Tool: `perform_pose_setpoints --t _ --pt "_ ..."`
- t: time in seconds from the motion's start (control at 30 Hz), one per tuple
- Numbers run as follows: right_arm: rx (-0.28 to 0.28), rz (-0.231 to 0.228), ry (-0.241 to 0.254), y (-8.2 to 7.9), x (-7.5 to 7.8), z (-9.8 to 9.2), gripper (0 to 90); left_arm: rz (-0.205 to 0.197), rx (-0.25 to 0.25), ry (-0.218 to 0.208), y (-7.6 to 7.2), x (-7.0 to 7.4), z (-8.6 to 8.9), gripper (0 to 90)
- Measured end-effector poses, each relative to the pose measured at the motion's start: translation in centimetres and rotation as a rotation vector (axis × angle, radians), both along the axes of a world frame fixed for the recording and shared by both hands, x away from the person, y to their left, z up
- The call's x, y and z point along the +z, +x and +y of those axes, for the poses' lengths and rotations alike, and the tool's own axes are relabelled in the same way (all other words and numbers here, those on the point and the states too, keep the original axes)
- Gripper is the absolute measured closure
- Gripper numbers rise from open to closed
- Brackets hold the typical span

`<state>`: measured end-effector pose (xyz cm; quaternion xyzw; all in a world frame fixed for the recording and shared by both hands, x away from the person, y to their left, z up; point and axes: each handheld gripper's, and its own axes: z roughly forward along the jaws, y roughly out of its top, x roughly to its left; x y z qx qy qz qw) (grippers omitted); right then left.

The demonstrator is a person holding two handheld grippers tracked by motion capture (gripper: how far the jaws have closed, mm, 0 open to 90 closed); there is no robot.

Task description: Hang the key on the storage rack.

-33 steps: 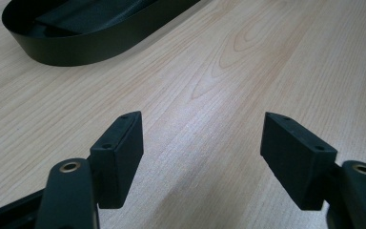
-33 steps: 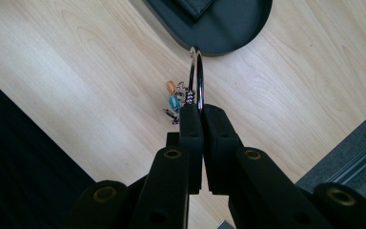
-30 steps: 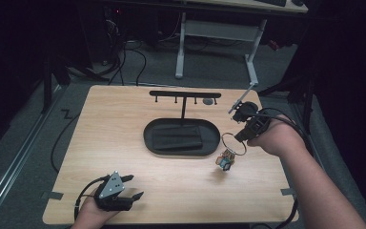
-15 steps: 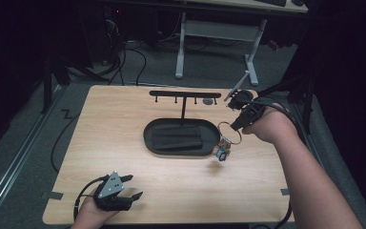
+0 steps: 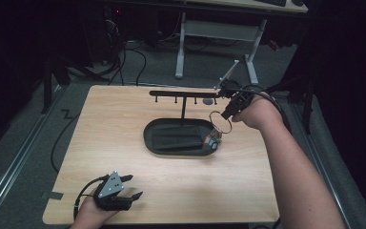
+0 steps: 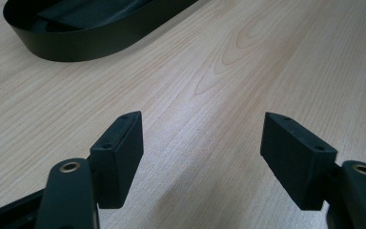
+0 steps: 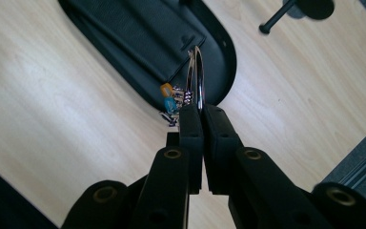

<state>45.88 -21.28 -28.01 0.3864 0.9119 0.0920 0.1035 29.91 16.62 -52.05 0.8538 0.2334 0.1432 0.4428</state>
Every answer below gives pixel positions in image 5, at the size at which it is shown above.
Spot black floor cables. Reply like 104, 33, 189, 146
107, 41, 148, 87

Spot white-legged desk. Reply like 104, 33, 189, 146
173, 0, 309, 87

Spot person's right hand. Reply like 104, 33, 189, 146
231, 92, 284, 132

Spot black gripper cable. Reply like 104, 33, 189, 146
72, 175, 110, 221
234, 83, 293, 134

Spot person's left hand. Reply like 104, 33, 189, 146
70, 189, 122, 229

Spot black computer tower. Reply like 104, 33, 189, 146
84, 5, 126, 65

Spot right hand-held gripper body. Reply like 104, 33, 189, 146
213, 59, 257, 113

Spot black keyboard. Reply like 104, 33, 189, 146
255, 0, 288, 8

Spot black wallet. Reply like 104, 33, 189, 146
152, 124, 205, 152

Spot metal floor rail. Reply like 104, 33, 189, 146
289, 100, 353, 229
0, 83, 65, 225

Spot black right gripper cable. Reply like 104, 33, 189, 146
234, 83, 293, 134

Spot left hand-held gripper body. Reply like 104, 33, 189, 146
92, 170, 133, 213

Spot key bunch with coloured tags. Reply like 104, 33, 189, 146
201, 110, 234, 152

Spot black metal stand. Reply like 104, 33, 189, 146
40, 52, 110, 115
265, 74, 316, 135

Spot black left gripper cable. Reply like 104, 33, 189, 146
72, 175, 110, 221

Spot black key rack with tray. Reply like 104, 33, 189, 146
143, 90, 223, 157

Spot grey tape strip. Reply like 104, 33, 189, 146
40, 190, 65, 201

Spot thin black floor cable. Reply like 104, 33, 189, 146
50, 108, 82, 175

